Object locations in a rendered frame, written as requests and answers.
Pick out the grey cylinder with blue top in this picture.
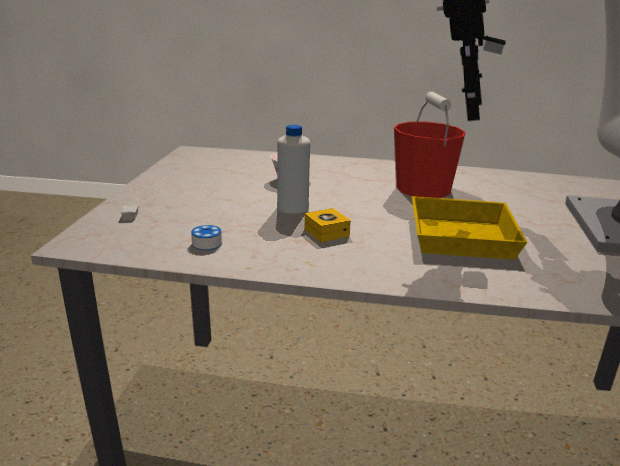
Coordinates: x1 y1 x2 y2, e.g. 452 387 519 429
191 225 222 250

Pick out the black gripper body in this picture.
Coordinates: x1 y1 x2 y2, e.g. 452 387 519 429
449 13 485 47

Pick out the grey bottle with blue cap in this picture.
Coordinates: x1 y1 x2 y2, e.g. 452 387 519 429
277 125 311 214

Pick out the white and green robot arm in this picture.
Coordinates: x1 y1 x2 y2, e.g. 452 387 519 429
437 0 620 223

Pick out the red pail with wire handle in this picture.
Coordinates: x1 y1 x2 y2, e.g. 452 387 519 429
394 92 465 198

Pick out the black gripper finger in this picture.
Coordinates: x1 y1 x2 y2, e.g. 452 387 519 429
474 39 482 105
460 45 480 121

